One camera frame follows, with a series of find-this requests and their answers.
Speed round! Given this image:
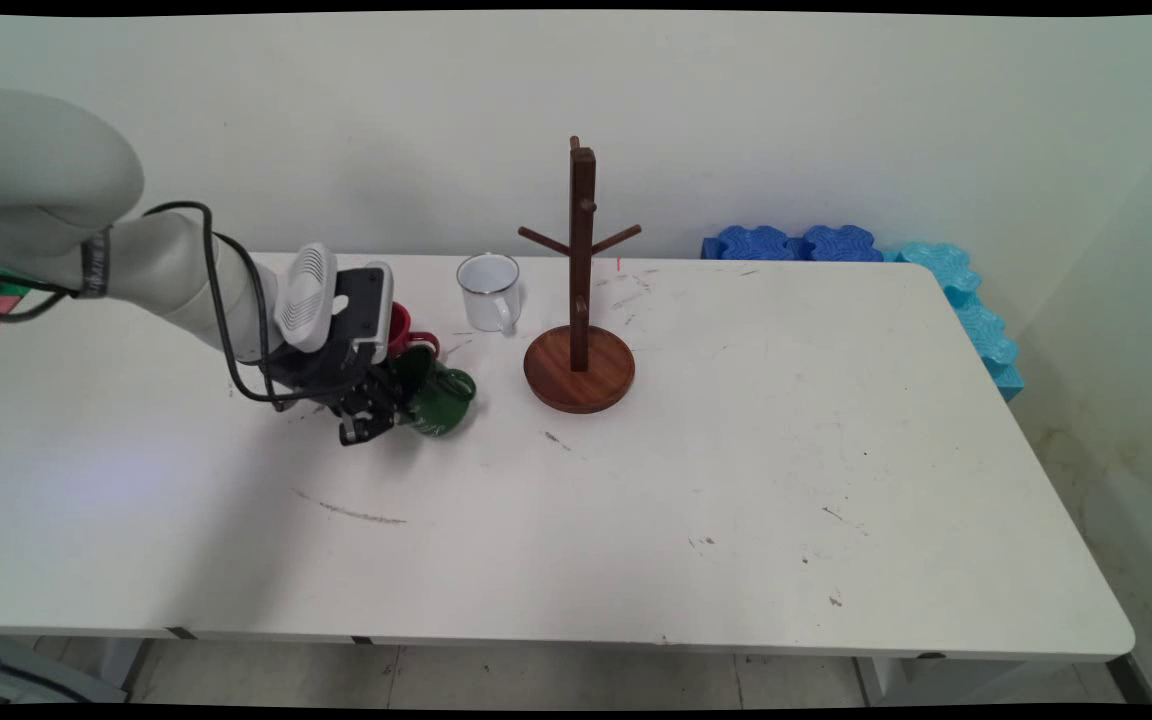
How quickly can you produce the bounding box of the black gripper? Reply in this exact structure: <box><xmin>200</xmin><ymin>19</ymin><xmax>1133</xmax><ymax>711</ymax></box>
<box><xmin>264</xmin><ymin>338</ymin><xmax>417</xmax><ymax>447</ymax></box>

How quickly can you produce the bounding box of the green enamel mug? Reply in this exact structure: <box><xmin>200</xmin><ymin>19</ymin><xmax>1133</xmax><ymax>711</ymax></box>
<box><xmin>396</xmin><ymin>345</ymin><xmax>478</xmax><ymax>438</ymax></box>

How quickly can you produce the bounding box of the red mug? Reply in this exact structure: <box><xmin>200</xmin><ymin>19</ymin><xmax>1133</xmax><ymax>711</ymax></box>
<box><xmin>388</xmin><ymin>300</ymin><xmax>441</xmax><ymax>362</ymax></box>

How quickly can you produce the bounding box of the white enamel mug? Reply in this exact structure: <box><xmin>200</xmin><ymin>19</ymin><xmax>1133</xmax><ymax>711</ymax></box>
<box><xmin>456</xmin><ymin>252</ymin><xmax>524</xmax><ymax>336</ymax></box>

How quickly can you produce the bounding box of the brown wooden mug tree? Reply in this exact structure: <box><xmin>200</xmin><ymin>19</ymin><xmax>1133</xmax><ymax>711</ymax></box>
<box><xmin>518</xmin><ymin>135</ymin><xmax>637</xmax><ymax>414</ymax></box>

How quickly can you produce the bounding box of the dark blue foam piece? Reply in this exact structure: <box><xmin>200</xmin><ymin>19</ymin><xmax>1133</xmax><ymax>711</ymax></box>
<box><xmin>714</xmin><ymin>225</ymin><xmax>805</xmax><ymax>262</ymax></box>
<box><xmin>801</xmin><ymin>225</ymin><xmax>884</xmax><ymax>263</ymax></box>

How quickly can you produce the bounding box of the grey table leg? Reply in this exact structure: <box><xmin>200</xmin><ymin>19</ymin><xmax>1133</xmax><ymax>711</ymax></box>
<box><xmin>0</xmin><ymin>637</ymin><xmax>142</xmax><ymax>704</ymax></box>

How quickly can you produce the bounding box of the cyan foam piece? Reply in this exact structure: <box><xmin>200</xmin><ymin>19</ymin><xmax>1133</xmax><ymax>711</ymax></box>
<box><xmin>954</xmin><ymin>298</ymin><xmax>1020</xmax><ymax>368</ymax></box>
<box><xmin>984</xmin><ymin>360</ymin><xmax>1026</xmax><ymax>402</ymax></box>
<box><xmin>898</xmin><ymin>241</ymin><xmax>983</xmax><ymax>304</ymax></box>

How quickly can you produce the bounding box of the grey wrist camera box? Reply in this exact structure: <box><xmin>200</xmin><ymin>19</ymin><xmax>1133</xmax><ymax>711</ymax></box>
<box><xmin>331</xmin><ymin>263</ymin><xmax>396</xmax><ymax>367</ymax></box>

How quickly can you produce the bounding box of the black camera cable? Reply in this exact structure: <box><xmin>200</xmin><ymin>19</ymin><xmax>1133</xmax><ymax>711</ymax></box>
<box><xmin>141</xmin><ymin>200</ymin><xmax>357</xmax><ymax>411</ymax></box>

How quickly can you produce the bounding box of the grey arm strap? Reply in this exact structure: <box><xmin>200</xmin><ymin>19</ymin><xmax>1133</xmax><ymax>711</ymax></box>
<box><xmin>79</xmin><ymin>228</ymin><xmax>115</xmax><ymax>299</ymax></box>

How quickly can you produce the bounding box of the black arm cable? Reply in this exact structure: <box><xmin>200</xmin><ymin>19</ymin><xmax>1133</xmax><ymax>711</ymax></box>
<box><xmin>0</xmin><ymin>278</ymin><xmax>89</xmax><ymax>324</ymax></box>

